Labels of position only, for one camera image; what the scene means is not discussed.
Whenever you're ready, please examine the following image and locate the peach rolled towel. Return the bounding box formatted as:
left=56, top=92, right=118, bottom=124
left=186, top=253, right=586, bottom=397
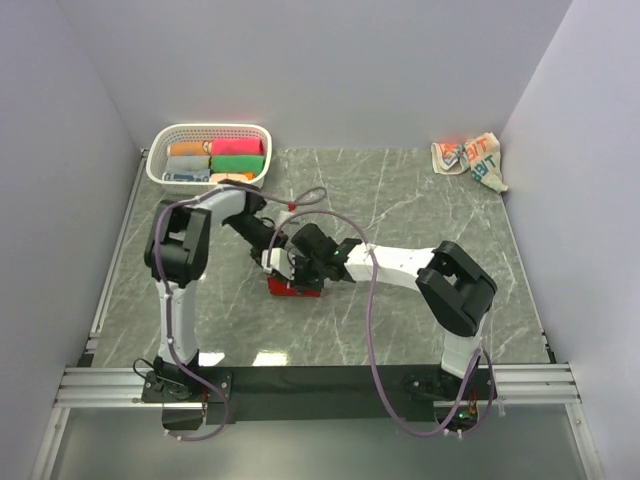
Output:
left=209, top=172, right=255, bottom=183

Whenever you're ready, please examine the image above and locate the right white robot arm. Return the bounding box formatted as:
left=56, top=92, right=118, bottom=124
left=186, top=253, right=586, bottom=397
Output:
left=291, top=224, right=497, bottom=399

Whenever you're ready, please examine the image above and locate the aluminium front rail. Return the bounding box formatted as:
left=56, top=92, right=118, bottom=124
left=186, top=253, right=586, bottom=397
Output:
left=54, top=364, right=581, bottom=408

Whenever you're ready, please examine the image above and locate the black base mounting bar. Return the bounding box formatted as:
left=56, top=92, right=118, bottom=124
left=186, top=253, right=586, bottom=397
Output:
left=141, top=365, right=461, bottom=425

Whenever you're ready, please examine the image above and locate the blue patterned rolled towel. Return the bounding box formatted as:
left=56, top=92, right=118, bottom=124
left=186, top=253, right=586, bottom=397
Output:
left=162, top=169, right=211, bottom=182

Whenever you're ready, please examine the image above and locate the white plastic basket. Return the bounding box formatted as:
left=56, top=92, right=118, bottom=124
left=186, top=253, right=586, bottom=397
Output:
left=146, top=123, right=273, bottom=195

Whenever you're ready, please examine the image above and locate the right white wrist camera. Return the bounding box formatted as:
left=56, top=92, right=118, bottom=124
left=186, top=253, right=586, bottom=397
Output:
left=260, top=248, right=294, bottom=280

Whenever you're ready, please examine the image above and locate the pink rolled towel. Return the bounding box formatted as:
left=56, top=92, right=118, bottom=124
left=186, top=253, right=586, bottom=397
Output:
left=210, top=137, right=264, bottom=156

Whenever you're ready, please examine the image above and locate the green rolled towel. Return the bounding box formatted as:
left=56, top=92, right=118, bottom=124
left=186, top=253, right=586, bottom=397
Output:
left=210, top=155, right=265, bottom=176

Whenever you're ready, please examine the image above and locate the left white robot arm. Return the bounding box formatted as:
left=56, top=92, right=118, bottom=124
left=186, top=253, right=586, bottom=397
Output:
left=144, top=182, right=288, bottom=402

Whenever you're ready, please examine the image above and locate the white printed towel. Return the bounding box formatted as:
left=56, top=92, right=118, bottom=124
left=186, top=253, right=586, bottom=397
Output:
left=430, top=132, right=508, bottom=194

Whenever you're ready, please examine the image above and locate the grey rolled towel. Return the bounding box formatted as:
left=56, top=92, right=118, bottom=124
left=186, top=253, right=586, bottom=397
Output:
left=165, top=155, right=210, bottom=171

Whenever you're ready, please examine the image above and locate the red blue cat towel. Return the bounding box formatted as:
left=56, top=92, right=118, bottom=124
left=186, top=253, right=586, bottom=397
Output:
left=267, top=275, right=322, bottom=298

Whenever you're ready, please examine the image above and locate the orange rolled towel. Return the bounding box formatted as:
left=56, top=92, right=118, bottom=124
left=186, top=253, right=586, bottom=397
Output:
left=167, top=141, right=211, bottom=157

